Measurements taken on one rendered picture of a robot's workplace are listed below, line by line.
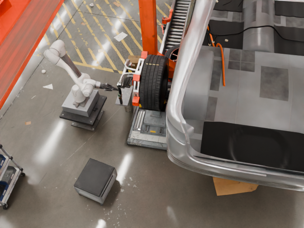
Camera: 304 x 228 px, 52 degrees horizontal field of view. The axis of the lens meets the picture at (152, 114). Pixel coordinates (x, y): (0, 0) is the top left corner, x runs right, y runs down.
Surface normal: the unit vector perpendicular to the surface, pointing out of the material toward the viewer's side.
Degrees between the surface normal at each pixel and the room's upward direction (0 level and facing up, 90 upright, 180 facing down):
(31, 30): 0
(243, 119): 19
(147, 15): 90
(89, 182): 0
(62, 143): 0
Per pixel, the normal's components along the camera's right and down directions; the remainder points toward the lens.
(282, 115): -0.11, -0.24
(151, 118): -0.04, -0.57
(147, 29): -0.20, 0.81
